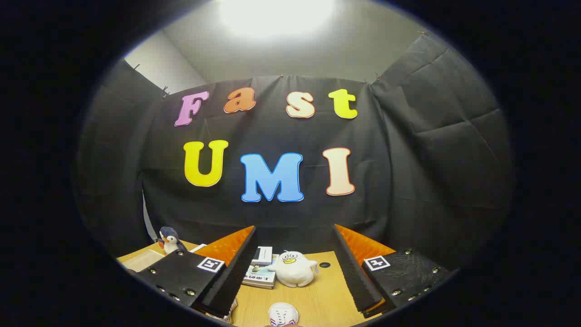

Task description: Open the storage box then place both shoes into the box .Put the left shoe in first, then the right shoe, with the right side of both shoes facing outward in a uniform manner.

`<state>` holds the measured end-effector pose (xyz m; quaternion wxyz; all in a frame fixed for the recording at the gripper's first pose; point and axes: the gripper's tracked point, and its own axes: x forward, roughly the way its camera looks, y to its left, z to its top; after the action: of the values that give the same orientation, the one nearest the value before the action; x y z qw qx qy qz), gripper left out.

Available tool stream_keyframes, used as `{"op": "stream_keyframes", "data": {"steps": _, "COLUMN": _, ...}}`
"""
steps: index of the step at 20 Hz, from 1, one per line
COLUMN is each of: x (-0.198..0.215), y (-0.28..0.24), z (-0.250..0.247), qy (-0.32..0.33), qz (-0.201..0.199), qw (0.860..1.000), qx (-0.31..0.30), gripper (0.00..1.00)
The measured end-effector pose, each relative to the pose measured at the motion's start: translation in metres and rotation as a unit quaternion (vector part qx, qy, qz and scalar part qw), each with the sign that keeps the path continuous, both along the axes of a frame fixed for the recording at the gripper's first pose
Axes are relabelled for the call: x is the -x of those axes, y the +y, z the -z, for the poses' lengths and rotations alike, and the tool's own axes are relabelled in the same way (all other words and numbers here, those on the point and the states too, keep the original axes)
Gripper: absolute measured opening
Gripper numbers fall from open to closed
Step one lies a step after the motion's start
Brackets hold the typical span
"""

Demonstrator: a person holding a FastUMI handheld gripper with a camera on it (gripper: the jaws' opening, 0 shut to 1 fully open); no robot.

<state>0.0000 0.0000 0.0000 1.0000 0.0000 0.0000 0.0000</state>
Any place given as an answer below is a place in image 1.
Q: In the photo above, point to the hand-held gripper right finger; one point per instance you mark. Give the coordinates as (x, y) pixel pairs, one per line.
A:
(354, 277)

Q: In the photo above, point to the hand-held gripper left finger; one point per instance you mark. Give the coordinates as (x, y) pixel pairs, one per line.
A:
(236, 277)

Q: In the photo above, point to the cream fabric storage box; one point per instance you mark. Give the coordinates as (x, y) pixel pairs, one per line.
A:
(140, 260)

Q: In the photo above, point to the book with pale teal cover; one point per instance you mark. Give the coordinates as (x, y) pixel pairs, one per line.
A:
(261, 276)

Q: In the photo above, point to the book with dark blue cover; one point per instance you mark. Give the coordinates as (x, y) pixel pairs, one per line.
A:
(263, 255)

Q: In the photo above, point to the white duck plush toy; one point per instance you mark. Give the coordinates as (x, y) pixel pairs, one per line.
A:
(295, 270)

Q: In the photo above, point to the blue white penguin plush toy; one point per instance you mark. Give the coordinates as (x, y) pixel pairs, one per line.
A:
(170, 240)

